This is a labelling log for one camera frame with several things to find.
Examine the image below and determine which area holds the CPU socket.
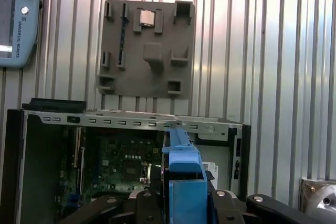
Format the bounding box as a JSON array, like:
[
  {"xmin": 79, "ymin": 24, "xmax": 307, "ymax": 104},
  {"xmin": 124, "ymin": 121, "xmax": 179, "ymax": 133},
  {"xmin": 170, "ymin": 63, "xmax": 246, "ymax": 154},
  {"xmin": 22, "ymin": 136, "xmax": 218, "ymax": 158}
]
[{"xmin": 123, "ymin": 163, "xmax": 151, "ymax": 186}]

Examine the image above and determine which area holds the pale blue teach pendant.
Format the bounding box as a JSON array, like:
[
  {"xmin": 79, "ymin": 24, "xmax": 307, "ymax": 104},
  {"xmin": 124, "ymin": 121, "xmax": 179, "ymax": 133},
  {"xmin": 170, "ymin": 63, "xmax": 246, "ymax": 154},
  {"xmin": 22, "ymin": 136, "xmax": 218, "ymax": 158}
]
[{"xmin": 0, "ymin": 0, "xmax": 44, "ymax": 69}]

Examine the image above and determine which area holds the RAM stick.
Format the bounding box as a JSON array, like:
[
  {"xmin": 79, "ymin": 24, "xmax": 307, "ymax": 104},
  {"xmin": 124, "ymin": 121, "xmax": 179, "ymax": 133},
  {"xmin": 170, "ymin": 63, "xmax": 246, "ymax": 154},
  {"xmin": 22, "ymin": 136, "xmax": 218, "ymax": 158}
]
[{"xmin": 119, "ymin": 16, "xmax": 129, "ymax": 65}]

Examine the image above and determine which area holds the green motherboard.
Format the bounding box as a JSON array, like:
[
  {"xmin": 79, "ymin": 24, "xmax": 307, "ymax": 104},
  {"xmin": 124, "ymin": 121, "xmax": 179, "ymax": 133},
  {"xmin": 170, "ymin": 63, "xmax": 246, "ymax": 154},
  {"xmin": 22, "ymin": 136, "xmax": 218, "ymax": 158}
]
[{"xmin": 59, "ymin": 126, "xmax": 169, "ymax": 200}]

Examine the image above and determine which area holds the hard disk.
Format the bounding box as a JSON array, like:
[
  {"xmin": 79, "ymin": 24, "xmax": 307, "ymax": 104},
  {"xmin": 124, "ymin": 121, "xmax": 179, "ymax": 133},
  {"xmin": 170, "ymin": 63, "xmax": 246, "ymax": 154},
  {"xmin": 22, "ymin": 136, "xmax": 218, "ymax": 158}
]
[{"xmin": 149, "ymin": 128, "xmax": 218, "ymax": 224}]

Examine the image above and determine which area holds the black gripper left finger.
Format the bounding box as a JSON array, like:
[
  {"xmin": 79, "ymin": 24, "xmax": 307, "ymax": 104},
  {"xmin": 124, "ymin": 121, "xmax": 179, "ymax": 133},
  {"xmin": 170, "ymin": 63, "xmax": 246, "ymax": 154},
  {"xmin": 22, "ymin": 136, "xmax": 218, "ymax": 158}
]
[{"xmin": 60, "ymin": 190, "xmax": 163, "ymax": 224}]

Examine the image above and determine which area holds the silver CPU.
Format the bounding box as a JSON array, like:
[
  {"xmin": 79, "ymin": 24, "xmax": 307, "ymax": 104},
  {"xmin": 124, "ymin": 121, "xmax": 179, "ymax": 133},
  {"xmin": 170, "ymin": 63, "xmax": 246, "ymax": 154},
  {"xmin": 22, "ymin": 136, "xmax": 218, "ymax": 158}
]
[{"xmin": 139, "ymin": 9, "xmax": 156, "ymax": 27}]

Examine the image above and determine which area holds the open PC case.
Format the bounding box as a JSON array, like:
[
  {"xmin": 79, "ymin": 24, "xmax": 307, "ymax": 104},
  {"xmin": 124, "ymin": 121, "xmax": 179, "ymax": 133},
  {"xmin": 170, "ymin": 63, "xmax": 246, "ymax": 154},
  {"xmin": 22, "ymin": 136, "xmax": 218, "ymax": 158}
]
[{"xmin": 4, "ymin": 98, "xmax": 251, "ymax": 224}]

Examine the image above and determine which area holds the RAM slot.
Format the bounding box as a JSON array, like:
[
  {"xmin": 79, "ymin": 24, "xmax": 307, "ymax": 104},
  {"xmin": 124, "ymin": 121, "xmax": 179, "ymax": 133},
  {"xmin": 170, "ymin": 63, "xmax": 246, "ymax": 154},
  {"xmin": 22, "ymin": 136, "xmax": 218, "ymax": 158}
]
[{"xmin": 74, "ymin": 126, "xmax": 81, "ymax": 168}]

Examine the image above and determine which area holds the grey parts rack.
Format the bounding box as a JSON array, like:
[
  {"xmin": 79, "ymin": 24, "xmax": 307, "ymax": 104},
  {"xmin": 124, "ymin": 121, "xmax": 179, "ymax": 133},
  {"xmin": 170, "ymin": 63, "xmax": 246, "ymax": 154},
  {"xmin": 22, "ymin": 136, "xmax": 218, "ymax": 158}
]
[{"xmin": 94, "ymin": 0, "xmax": 196, "ymax": 101}]

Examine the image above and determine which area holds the square brown base plate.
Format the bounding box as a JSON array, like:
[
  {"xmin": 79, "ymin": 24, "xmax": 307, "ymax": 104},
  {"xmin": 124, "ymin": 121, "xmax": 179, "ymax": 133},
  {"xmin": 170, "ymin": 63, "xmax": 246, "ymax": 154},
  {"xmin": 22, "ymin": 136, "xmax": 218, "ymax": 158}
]
[{"xmin": 300, "ymin": 177, "xmax": 336, "ymax": 213}]

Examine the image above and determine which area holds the silver power supply box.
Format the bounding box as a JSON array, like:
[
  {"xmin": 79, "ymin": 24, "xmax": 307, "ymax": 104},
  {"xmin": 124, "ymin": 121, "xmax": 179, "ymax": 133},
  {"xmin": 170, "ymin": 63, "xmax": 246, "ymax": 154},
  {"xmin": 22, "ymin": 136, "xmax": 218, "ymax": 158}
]
[{"xmin": 194, "ymin": 140, "xmax": 233, "ymax": 188}]

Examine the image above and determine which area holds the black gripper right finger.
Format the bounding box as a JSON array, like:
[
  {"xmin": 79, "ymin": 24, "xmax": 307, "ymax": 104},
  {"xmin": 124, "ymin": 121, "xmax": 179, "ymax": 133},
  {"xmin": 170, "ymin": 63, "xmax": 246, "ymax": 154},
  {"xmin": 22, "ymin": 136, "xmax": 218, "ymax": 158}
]
[{"xmin": 208, "ymin": 189, "xmax": 320, "ymax": 224}]

